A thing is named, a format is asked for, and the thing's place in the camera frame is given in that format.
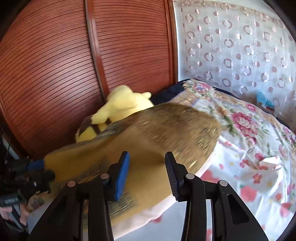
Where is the floral blanket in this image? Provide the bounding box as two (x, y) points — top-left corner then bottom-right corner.
(30, 79), (296, 241)

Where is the gold patterned shirt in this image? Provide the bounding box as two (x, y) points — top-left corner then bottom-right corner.
(43, 102), (222, 230)

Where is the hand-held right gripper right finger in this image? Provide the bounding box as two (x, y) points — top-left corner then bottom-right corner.
(165, 152), (270, 241)

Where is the blue plastic bag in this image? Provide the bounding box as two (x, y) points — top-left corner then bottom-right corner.
(255, 91), (276, 110)

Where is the yellow plush toy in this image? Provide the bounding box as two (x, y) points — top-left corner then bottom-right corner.
(75, 85), (155, 143)

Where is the circle patterned sheer curtain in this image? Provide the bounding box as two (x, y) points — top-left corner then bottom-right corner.
(173, 0), (296, 124)

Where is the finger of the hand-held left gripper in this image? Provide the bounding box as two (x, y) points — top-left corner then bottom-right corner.
(31, 170), (56, 187)
(26, 159), (47, 172)

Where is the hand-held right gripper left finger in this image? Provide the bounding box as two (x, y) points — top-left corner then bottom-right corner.
(26, 151), (131, 241)

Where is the person's left hand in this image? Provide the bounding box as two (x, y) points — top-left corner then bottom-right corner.
(0, 205), (29, 230)

